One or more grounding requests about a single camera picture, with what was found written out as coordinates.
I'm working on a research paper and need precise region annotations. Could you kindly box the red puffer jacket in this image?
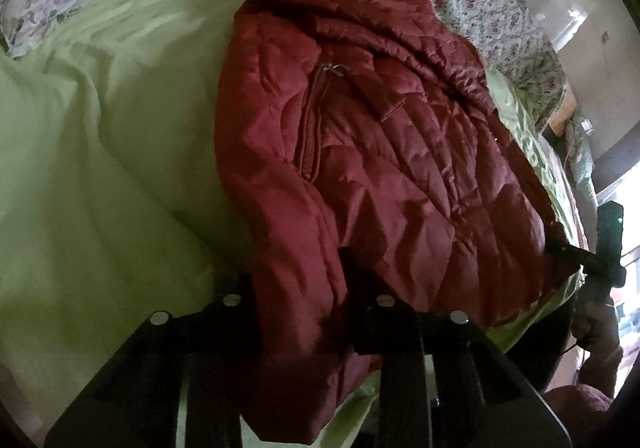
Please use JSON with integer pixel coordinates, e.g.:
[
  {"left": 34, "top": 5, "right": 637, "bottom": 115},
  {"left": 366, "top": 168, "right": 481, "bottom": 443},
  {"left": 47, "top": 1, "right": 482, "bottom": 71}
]
[{"left": 215, "top": 0, "right": 577, "bottom": 444}]

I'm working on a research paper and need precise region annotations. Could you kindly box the right forearm red sleeve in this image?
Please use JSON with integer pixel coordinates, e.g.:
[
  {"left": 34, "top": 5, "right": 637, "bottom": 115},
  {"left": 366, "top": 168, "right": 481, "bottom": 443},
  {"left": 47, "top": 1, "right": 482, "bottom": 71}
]
[{"left": 541, "top": 344, "right": 626, "bottom": 438}]

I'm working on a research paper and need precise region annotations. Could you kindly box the person's right hand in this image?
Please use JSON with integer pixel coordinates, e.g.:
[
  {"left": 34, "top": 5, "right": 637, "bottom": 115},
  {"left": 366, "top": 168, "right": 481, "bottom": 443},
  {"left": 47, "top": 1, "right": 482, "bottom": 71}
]
[{"left": 570, "top": 283, "right": 620, "bottom": 358}]

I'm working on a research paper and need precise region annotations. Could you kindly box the light green bed sheet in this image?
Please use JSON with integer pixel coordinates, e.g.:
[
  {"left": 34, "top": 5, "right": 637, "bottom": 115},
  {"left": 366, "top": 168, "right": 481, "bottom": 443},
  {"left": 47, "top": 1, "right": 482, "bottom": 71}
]
[{"left": 0, "top": 0, "right": 586, "bottom": 448}]

